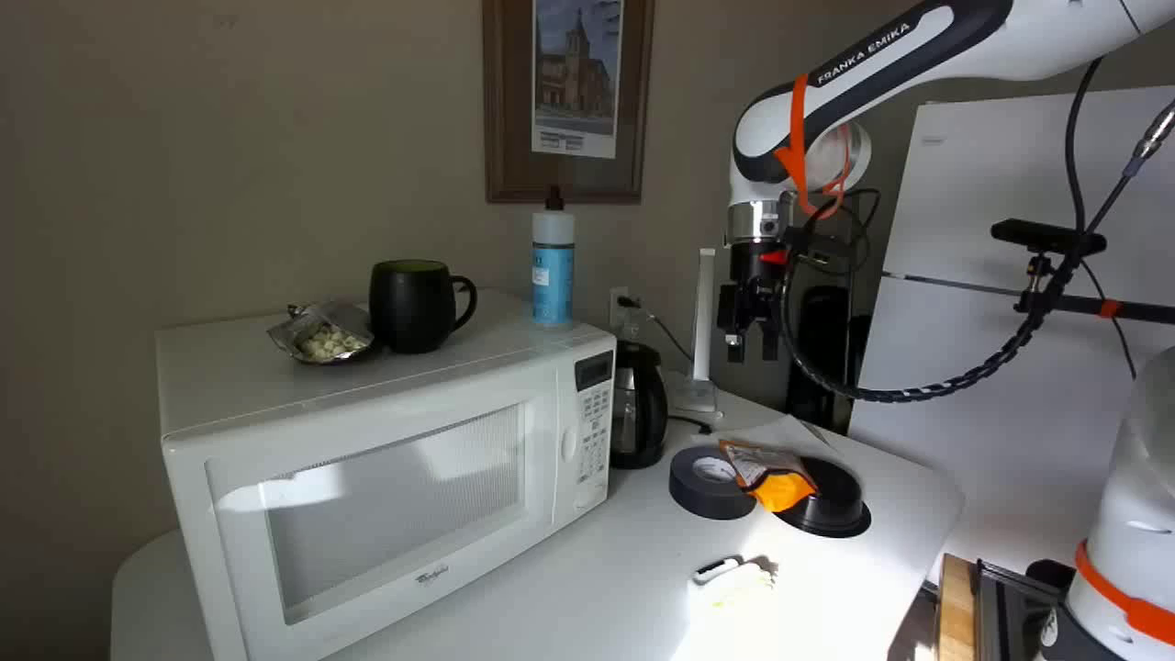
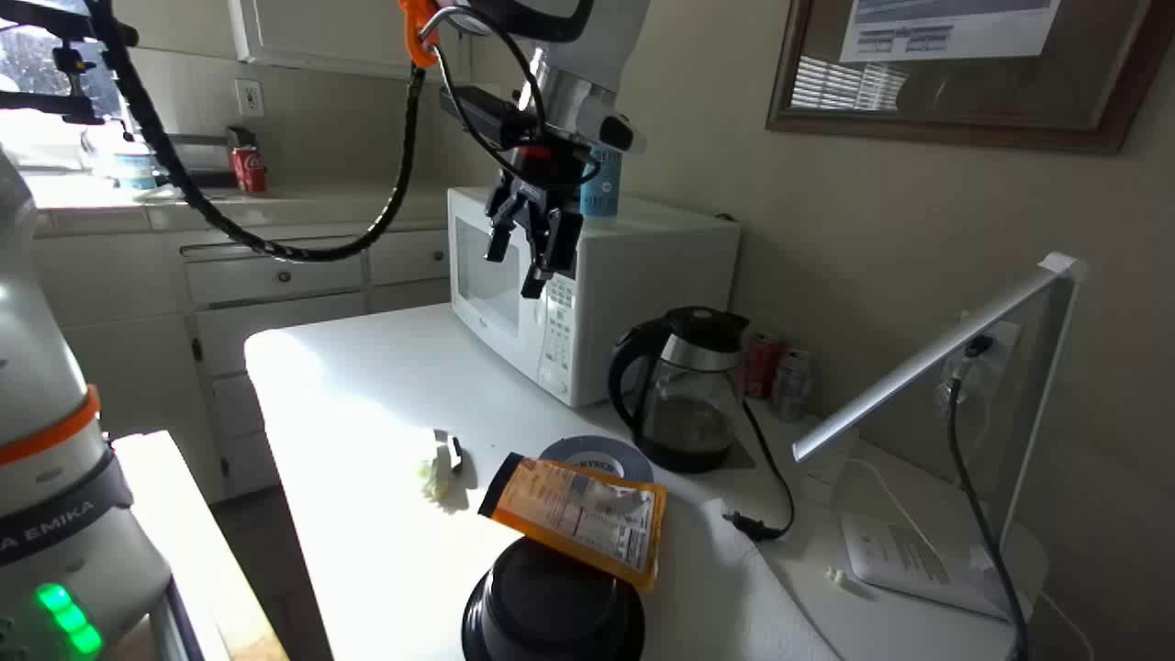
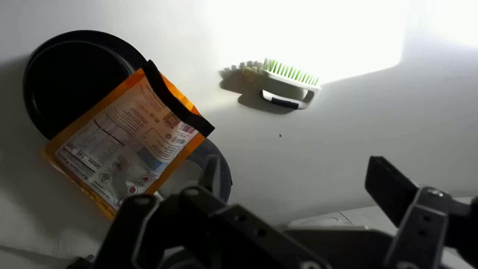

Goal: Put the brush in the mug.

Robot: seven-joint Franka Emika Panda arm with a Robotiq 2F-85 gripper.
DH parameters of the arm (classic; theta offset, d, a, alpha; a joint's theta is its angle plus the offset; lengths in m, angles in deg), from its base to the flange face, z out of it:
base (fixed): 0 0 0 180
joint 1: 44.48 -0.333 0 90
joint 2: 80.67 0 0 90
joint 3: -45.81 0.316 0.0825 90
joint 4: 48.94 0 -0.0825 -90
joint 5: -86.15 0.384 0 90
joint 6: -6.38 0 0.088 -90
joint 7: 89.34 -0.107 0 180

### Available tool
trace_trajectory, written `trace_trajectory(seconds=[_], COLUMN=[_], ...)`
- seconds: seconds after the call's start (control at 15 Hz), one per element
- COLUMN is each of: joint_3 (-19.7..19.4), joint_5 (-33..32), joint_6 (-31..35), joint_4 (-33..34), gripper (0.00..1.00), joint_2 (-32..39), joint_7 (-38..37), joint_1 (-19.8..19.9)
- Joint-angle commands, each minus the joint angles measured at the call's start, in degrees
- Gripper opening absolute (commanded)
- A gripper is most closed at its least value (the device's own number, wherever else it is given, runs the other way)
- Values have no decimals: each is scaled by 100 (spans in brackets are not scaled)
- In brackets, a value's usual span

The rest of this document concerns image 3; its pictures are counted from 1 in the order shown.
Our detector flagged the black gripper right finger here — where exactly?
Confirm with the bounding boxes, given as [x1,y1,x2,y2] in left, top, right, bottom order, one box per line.
[364,155,478,269]

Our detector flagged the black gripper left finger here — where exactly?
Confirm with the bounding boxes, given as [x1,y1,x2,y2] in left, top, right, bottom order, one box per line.
[93,186,328,269]

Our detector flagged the green white scrub brush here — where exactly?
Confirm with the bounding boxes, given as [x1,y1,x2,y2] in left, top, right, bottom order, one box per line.
[217,58,322,110]

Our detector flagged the grey tape roll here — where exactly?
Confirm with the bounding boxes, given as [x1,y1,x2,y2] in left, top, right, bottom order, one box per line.
[159,138,232,201]

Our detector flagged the orange snack packet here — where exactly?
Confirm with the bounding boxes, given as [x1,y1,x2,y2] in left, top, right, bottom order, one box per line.
[44,61,213,217]

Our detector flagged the black round bowl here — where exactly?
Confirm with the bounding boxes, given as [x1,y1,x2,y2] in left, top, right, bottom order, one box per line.
[22,29,146,138]

